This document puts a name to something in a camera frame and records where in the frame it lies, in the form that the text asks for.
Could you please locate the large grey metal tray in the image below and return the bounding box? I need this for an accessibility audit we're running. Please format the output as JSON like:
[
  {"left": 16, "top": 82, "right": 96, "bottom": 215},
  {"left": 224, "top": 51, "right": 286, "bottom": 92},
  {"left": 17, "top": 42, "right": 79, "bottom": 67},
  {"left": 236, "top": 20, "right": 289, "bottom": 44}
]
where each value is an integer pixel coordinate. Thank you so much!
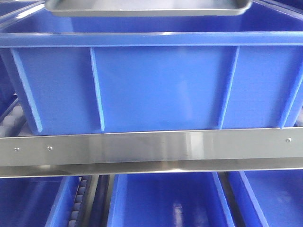
[{"left": 45, "top": 0, "right": 252, "bottom": 17}]

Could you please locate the large blue plastic bin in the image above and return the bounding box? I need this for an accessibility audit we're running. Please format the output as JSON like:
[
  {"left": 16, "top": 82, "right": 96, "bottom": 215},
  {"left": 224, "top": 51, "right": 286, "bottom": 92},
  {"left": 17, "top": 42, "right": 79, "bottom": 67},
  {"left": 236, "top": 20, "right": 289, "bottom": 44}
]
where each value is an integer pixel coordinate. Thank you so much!
[{"left": 0, "top": 0, "right": 303, "bottom": 135}]

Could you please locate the blue bin bottom centre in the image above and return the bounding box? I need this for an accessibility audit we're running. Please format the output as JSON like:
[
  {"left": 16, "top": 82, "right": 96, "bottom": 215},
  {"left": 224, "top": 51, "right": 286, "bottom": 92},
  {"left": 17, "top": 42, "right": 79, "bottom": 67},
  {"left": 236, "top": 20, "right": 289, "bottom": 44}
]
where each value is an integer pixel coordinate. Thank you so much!
[{"left": 107, "top": 172, "right": 235, "bottom": 227}]

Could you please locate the lower roller track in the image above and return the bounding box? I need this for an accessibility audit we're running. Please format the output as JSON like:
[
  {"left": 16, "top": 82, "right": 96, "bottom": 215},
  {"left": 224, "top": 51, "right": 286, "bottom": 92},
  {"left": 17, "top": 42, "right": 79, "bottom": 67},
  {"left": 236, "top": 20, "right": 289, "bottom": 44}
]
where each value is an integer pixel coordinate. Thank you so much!
[{"left": 68, "top": 176, "right": 89, "bottom": 227}]

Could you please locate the roller track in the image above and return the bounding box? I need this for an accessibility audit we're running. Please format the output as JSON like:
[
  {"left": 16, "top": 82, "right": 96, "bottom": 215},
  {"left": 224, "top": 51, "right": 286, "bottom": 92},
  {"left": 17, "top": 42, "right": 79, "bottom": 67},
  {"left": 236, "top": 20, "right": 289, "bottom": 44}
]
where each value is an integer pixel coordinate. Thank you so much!
[
  {"left": 68, "top": 176, "right": 89, "bottom": 227},
  {"left": 0, "top": 98, "right": 26, "bottom": 138}
]

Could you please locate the far left roller track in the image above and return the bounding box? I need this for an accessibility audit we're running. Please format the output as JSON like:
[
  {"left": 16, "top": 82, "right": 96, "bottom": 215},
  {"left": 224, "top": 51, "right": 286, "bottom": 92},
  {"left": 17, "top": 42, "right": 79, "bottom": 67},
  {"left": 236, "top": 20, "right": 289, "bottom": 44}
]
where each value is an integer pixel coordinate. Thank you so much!
[{"left": 0, "top": 98, "right": 26, "bottom": 138}]

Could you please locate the blue bin lower left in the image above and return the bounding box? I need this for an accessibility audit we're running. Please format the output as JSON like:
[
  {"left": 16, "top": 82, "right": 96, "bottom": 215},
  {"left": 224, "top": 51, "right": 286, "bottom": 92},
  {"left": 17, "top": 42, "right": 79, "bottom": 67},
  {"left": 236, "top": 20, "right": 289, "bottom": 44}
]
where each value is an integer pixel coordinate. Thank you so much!
[{"left": 0, "top": 176, "right": 80, "bottom": 227}]

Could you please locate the blue bin lower right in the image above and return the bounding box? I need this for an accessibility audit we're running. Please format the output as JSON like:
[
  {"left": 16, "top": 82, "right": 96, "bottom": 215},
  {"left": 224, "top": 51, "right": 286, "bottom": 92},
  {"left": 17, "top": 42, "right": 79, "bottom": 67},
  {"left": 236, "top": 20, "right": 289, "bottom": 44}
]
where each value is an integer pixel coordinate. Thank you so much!
[{"left": 228, "top": 170, "right": 303, "bottom": 227}]

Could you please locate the steel rack front rail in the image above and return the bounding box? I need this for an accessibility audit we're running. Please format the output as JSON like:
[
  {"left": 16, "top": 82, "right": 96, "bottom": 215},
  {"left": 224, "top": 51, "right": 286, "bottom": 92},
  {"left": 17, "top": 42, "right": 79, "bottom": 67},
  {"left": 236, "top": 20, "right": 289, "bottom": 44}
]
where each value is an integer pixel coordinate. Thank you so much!
[{"left": 0, "top": 127, "right": 303, "bottom": 178}]

